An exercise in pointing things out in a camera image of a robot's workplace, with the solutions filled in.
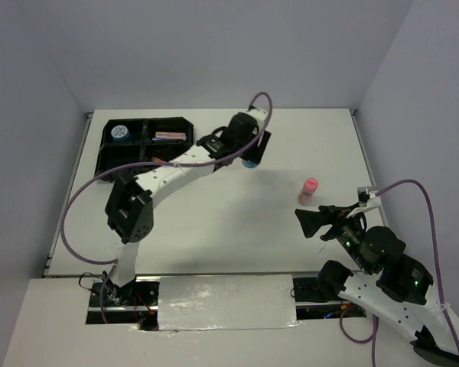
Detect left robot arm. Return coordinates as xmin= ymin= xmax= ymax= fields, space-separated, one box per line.
xmin=106 ymin=107 xmax=271 ymax=305

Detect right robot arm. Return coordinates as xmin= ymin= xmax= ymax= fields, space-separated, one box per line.
xmin=292 ymin=205 xmax=459 ymax=366

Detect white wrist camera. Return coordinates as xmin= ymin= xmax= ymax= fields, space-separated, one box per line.
xmin=245 ymin=107 xmax=269 ymax=132
xmin=347 ymin=187 xmax=382 ymax=218

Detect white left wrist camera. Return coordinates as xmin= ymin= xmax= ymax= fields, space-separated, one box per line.
xmin=245 ymin=107 xmax=269 ymax=132

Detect black four-compartment organizer tray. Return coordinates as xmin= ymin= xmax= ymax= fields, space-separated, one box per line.
xmin=95 ymin=117 xmax=194 ymax=175

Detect pink-capped glitter bottle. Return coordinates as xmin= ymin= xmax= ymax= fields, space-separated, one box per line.
xmin=298 ymin=177 xmax=319 ymax=206

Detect blue paint jar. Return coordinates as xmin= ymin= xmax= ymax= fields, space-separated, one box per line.
xmin=242 ymin=160 xmax=258 ymax=169
xmin=110 ymin=125 xmax=132 ymax=142

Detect silver foil-covered panel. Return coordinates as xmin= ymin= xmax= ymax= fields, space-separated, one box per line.
xmin=158 ymin=274 xmax=300 ymax=331

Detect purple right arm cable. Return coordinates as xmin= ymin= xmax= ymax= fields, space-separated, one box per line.
xmin=338 ymin=178 xmax=459 ymax=367

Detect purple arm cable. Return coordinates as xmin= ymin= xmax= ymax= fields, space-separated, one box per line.
xmin=60 ymin=91 xmax=273 ymax=324
xmin=338 ymin=178 xmax=459 ymax=367

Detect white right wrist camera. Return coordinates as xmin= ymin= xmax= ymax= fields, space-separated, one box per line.
xmin=347 ymin=187 xmax=382 ymax=218

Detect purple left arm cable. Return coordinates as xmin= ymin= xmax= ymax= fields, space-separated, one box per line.
xmin=60 ymin=91 xmax=273 ymax=324

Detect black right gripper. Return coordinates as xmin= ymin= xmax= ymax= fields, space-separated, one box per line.
xmin=292 ymin=200 xmax=372 ymax=272

